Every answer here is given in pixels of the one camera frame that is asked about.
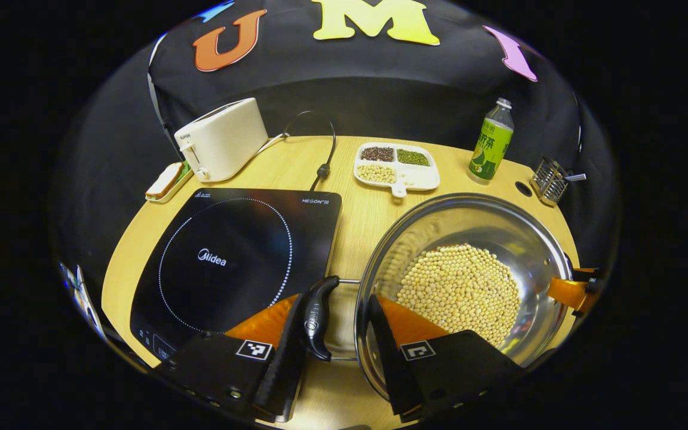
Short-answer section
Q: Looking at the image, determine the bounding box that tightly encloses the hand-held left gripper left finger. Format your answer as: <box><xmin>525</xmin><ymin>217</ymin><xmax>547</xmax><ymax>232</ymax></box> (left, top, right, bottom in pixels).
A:
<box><xmin>153</xmin><ymin>293</ymin><xmax>321</xmax><ymax>422</ymax></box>

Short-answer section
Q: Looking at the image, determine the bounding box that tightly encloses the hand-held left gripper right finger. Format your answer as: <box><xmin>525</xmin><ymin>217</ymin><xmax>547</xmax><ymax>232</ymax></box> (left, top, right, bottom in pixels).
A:
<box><xmin>369</xmin><ymin>294</ymin><xmax>524</xmax><ymax>422</ymax></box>

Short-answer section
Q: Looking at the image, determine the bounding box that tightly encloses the black induction cooktop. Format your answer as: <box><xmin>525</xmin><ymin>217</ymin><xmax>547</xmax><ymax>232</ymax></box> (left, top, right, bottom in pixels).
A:
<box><xmin>130</xmin><ymin>188</ymin><xmax>343</xmax><ymax>362</ymax></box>

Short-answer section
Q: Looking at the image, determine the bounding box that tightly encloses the stainless steel pot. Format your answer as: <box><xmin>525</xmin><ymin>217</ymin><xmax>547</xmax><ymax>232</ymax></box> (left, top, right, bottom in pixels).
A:
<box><xmin>303</xmin><ymin>192</ymin><xmax>575</xmax><ymax>402</ymax></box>

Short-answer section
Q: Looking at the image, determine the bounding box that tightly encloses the pile of soybeans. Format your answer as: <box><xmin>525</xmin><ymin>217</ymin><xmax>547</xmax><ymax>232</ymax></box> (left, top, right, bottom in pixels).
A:
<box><xmin>397</xmin><ymin>244</ymin><xmax>522</xmax><ymax>348</ymax></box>

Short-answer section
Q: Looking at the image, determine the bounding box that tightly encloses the green tea bottle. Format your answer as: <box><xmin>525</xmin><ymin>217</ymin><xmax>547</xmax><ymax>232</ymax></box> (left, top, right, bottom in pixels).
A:
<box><xmin>468</xmin><ymin>98</ymin><xmax>515</xmax><ymax>183</ymax></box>

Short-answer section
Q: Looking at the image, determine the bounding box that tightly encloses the white divided bean dish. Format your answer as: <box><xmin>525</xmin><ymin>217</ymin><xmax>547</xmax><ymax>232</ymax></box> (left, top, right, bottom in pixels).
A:
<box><xmin>354</xmin><ymin>142</ymin><xmax>440</xmax><ymax>198</ymax></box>

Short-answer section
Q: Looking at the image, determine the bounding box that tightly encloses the small sandwich plate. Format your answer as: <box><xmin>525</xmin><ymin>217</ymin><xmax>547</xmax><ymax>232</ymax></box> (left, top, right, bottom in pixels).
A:
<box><xmin>145</xmin><ymin>161</ymin><xmax>194</xmax><ymax>204</ymax></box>

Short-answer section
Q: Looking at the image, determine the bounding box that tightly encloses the toast sandwich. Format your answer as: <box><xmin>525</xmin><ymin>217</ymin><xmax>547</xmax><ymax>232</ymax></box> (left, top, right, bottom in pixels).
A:
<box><xmin>147</xmin><ymin>162</ymin><xmax>185</xmax><ymax>199</ymax></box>

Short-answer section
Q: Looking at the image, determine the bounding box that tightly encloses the white toaster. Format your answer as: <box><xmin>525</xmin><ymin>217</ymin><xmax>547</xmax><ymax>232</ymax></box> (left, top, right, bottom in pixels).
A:
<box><xmin>174</xmin><ymin>97</ymin><xmax>269</xmax><ymax>183</ymax></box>

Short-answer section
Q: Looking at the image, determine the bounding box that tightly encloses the metal wire basket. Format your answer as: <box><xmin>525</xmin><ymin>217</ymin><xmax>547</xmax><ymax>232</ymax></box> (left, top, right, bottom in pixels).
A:
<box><xmin>531</xmin><ymin>156</ymin><xmax>570</xmax><ymax>207</ymax></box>

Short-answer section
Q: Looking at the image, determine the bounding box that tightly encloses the black power cable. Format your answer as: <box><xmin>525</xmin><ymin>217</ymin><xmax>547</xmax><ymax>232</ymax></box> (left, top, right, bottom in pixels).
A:
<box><xmin>282</xmin><ymin>110</ymin><xmax>337</xmax><ymax>192</ymax></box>

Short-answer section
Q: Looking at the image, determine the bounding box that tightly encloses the white toaster cable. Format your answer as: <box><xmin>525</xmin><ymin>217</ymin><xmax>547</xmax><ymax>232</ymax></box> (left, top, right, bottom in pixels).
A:
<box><xmin>251</xmin><ymin>133</ymin><xmax>290</xmax><ymax>157</ymax></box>

